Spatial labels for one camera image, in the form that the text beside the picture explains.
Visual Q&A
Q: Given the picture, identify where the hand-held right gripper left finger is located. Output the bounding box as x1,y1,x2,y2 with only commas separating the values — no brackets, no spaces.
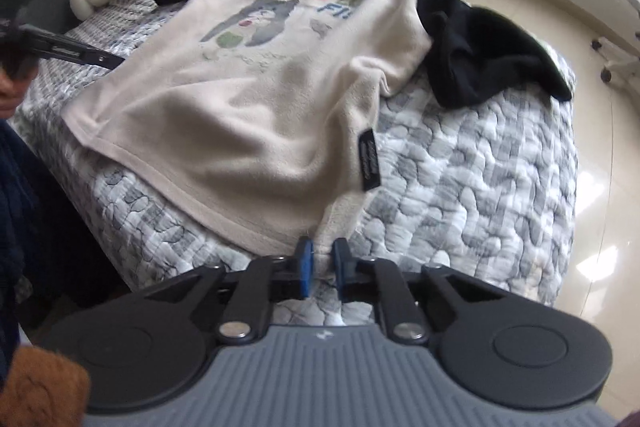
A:
142,236,315,343

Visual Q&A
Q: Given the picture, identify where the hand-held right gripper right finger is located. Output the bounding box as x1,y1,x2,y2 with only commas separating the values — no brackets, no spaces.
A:
332,237,501,343

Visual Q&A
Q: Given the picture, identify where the person's left hand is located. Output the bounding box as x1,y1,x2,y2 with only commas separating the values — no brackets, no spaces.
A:
0,74,31,118

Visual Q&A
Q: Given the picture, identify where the white grey office chair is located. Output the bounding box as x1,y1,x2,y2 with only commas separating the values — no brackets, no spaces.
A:
590,0,640,82

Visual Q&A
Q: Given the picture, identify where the beige black-sleeved cat sweatshirt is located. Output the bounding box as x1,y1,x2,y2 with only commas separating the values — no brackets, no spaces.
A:
62,0,573,258

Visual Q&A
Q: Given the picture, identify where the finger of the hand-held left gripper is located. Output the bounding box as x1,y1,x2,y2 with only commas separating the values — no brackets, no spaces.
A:
19,24,125,70

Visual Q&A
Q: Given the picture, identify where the grey checked quilt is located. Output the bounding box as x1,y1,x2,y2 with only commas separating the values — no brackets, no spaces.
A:
10,0,581,328

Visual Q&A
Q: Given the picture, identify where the brown fuzzy sleeve cuff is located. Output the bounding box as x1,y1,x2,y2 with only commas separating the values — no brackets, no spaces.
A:
0,346,92,427

